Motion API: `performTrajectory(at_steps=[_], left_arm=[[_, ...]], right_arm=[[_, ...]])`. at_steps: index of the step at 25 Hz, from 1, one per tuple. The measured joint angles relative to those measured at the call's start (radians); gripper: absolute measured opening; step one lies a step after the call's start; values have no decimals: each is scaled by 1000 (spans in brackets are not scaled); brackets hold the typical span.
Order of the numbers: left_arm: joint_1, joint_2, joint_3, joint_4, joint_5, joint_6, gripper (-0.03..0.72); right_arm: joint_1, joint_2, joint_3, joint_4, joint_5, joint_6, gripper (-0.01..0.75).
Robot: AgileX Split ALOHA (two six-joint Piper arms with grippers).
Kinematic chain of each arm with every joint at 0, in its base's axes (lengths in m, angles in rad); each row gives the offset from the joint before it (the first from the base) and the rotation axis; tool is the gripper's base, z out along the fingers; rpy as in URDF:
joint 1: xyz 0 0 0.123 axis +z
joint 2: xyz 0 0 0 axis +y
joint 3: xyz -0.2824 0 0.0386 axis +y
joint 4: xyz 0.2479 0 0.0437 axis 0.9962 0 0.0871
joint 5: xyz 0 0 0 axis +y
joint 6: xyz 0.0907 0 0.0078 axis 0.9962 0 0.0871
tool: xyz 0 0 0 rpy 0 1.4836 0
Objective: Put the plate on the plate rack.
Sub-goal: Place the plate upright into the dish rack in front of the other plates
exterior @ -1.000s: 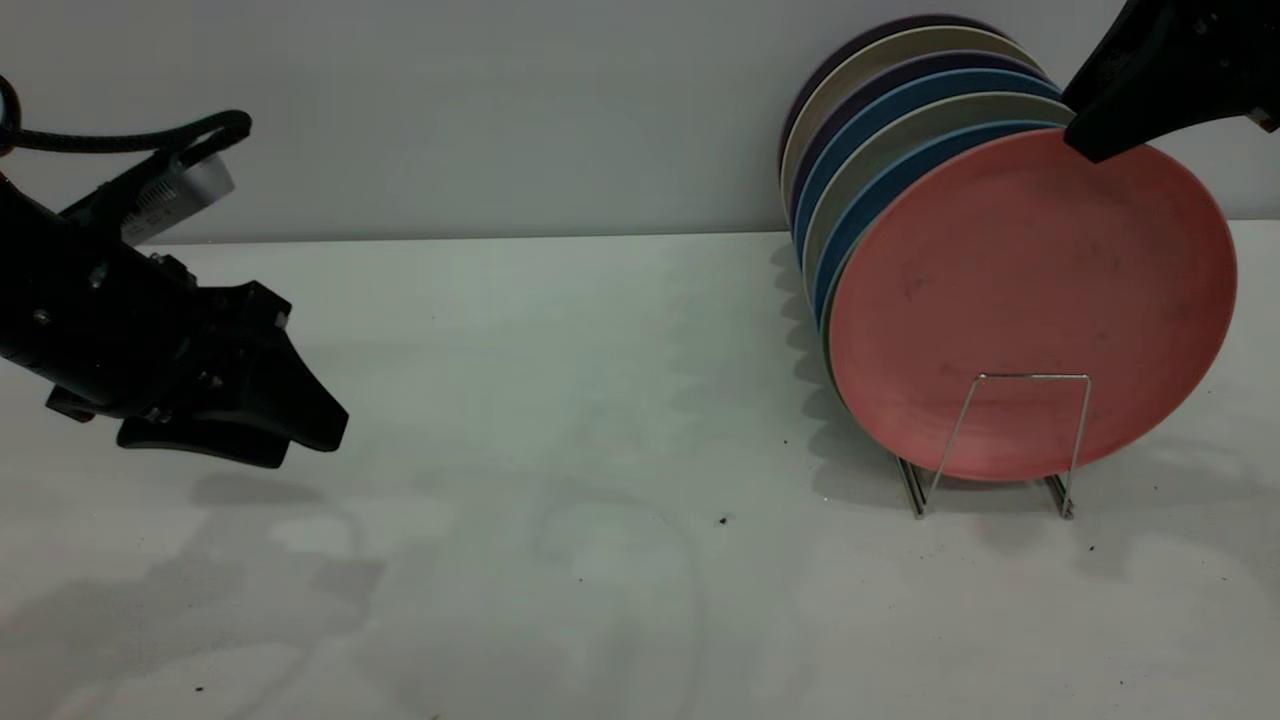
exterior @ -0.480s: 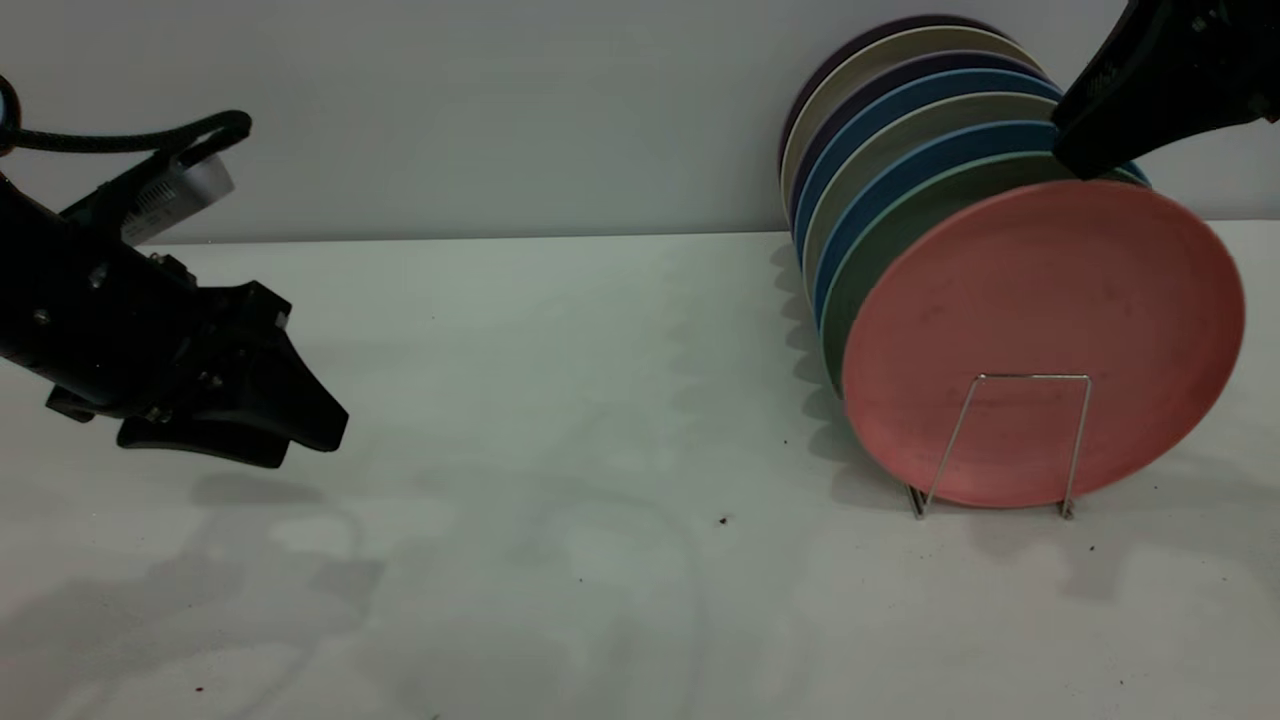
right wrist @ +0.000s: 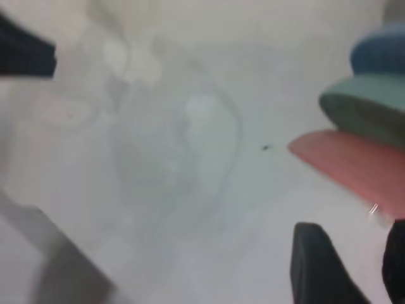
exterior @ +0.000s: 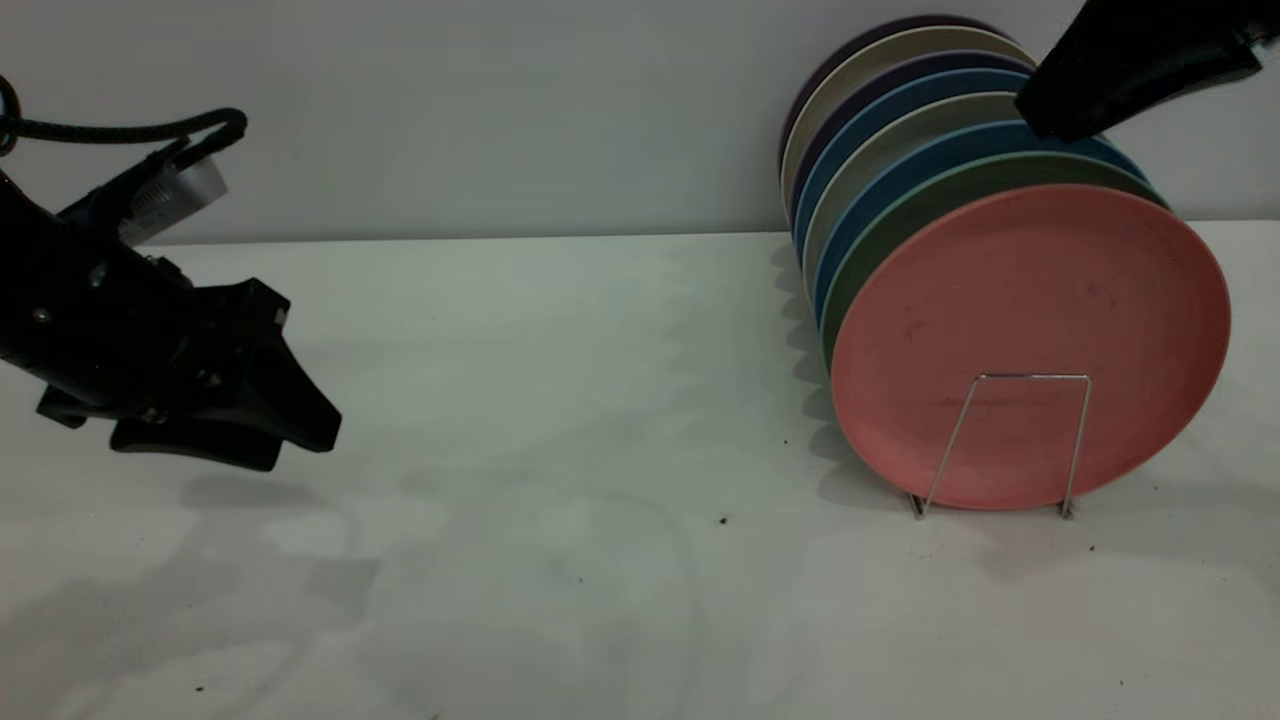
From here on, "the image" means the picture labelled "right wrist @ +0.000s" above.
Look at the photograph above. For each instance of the green round plate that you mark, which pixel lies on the green round plate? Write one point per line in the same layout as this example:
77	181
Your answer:
364	107

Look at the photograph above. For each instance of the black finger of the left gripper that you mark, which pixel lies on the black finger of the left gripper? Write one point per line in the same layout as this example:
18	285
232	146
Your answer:
25	54

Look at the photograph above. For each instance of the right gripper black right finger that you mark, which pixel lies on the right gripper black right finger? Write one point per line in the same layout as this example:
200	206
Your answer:
316	272

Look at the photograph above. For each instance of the blue round plate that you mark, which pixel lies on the blue round plate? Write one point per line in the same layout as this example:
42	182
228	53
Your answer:
379	54

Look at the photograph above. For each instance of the pink round plate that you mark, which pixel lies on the pink round plate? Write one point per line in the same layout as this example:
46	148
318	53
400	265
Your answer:
354	168

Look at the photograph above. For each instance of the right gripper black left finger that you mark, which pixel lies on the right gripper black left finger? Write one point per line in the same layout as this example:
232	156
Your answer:
47	269

